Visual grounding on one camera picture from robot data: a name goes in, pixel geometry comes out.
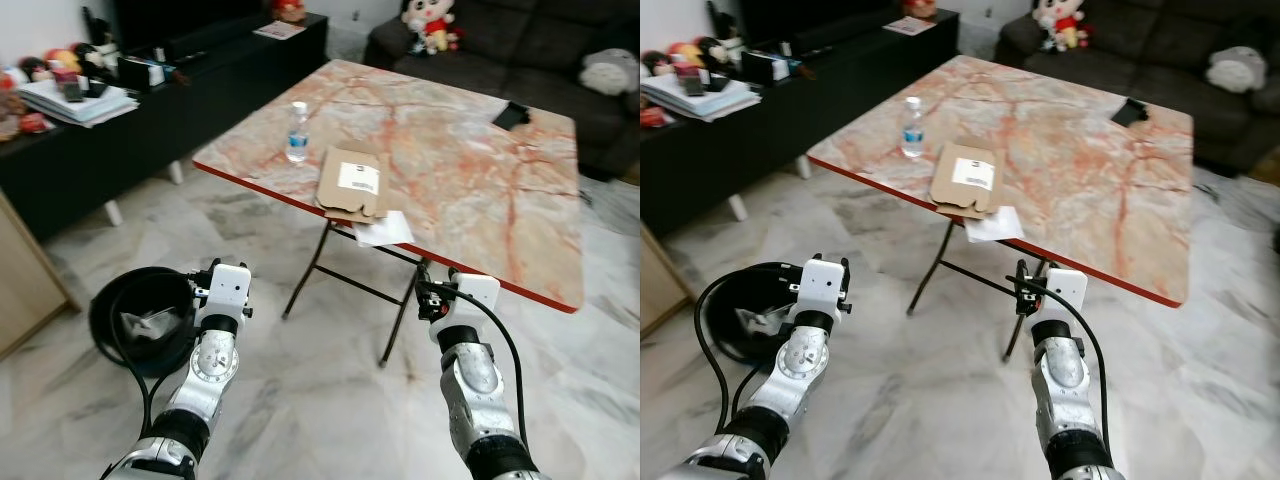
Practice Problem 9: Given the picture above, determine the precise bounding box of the crumpled clear plastic trash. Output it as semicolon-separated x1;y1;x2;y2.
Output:
735;303;796;339
120;305;191;343

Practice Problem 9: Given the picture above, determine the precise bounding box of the black round rubbish bin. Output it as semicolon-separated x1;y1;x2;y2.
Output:
712;262;801;363
88;267;201;376

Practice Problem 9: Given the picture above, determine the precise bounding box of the white paper envelope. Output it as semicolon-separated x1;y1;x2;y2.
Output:
352;210;414;248
965;207;1025;244

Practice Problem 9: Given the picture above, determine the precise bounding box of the pink marble folding table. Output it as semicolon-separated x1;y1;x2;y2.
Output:
192;58;583;368
806;55;1196;363

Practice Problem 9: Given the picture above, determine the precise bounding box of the flat brown cardboard mailer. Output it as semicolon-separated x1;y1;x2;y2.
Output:
315;146;393;223
930;142;1006;218

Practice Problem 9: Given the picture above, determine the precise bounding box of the light wooden cabinet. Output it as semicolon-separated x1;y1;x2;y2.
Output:
640;225;691;336
0;190;81;361

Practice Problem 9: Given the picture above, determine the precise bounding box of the long black TV cabinet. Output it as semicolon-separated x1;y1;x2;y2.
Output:
640;8;959;236
0;12;329;241

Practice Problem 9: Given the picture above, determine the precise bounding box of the clear plastic water bottle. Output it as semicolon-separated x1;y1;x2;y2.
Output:
901;96;925;159
286;101;311;164

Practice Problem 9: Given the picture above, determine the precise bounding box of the stack of white papers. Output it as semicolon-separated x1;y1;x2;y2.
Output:
642;72;763;123
18;78;141;129

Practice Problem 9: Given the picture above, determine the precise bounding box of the black box with white label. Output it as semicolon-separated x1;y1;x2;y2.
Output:
118;55;169;93
742;50;793;87

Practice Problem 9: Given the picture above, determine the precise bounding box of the brown cardboard box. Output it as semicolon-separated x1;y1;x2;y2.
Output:
1240;150;1280;186

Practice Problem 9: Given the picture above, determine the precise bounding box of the black television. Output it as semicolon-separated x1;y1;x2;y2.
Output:
108;0;271;51
735;0;901;46

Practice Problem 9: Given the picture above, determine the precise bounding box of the dark grey fabric sofa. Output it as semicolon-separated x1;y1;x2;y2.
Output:
995;0;1280;176
363;0;641;181

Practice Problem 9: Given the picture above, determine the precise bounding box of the black-haired boy plush doll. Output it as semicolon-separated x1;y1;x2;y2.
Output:
1030;0;1091;51
400;0;463;54

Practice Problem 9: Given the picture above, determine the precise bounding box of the grey Totoro plush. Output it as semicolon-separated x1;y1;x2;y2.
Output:
580;48;641;97
1205;45;1269;94

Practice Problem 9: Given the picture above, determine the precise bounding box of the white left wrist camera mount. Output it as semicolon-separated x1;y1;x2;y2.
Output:
805;258;851;316
205;262;253;319

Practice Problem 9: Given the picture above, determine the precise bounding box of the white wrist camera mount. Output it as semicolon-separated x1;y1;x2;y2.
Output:
452;272;501;313
805;258;851;316
1045;268;1088;316
205;262;253;319

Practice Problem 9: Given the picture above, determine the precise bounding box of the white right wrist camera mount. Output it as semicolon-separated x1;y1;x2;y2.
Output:
1045;268;1088;316
452;272;501;313

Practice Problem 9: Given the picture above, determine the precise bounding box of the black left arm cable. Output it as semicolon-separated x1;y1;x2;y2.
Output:
106;268;201;436
696;262;806;436

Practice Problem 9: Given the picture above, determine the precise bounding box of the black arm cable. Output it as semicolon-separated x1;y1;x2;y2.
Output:
696;262;806;436
420;283;529;446
106;268;201;436
1018;275;1111;441

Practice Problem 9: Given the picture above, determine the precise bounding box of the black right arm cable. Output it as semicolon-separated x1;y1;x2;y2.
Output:
420;283;529;446
1018;275;1111;441

